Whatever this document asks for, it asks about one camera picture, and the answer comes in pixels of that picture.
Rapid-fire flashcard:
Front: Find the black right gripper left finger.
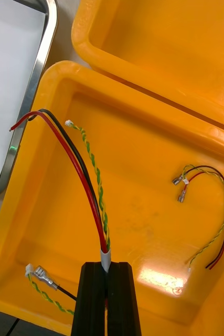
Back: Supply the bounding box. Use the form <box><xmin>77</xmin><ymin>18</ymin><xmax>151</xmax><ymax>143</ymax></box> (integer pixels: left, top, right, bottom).
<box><xmin>71</xmin><ymin>261</ymin><xmax>108</xmax><ymax>336</ymax></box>

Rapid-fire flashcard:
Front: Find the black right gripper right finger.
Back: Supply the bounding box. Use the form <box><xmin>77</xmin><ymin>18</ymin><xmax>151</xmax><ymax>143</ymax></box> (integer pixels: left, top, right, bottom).
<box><xmin>108</xmin><ymin>261</ymin><xmax>143</xmax><ymax>336</ymax></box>

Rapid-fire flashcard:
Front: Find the red black green-yellow harness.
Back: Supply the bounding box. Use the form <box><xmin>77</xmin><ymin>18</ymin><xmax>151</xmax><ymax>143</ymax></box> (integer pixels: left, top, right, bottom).
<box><xmin>8</xmin><ymin>108</ymin><xmax>112</xmax><ymax>317</ymax></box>
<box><xmin>171</xmin><ymin>164</ymin><xmax>224</xmax><ymax>273</ymax></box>

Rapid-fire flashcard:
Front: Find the steel tray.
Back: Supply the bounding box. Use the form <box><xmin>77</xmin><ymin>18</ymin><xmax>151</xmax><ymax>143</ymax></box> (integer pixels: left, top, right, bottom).
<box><xmin>0</xmin><ymin>0</ymin><xmax>59</xmax><ymax>200</ymax></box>

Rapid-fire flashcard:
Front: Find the yellow-orange plastic bin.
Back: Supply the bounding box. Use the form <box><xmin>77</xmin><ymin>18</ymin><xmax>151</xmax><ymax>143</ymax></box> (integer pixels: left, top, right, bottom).
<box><xmin>0</xmin><ymin>60</ymin><xmax>224</xmax><ymax>336</ymax></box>
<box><xmin>71</xmin><ymin>0</ymin><xmax>224</xmax><ymax>132</ymax></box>

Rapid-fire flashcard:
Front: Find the white paper sheet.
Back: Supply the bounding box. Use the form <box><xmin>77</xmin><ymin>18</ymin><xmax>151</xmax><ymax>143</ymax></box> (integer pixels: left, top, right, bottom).
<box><xmin>0</xmin><ymin>0</ymin><xmax>47</xmax><ymax>181</ymax></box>

